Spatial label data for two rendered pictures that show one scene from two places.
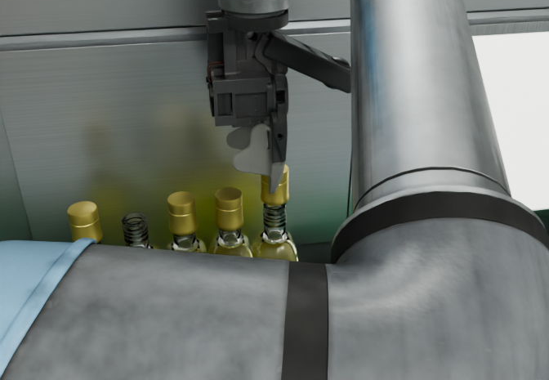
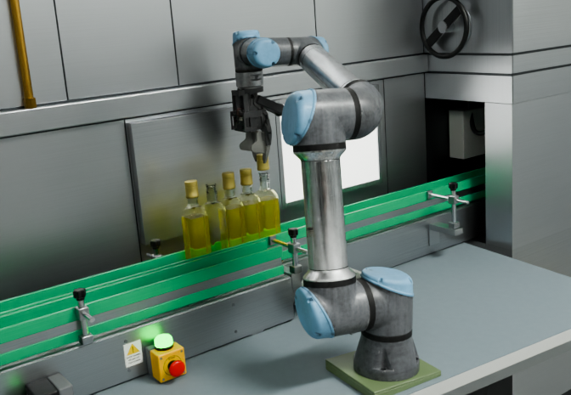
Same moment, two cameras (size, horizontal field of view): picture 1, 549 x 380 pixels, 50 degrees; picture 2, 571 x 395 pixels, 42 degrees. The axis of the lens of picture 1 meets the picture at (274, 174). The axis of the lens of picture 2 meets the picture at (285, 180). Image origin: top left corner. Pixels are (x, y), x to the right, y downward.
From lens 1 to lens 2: 1.48 m
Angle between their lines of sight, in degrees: 28
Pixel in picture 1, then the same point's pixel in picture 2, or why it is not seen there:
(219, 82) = (245, 113)
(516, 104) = not seen: hidden behind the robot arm
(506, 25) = not seen: hidden behind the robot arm
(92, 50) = (172, 119)
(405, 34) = (331, 64)
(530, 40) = not seen: hidden behind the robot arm
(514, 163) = (346, 159)
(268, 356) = (346, 90)
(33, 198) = (144, 198)
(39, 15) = (151, 105)
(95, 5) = (172, 98)
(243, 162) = (255, 148)
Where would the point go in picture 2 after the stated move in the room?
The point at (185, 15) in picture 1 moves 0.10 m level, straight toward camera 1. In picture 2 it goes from (206, 100) to (223, 103)
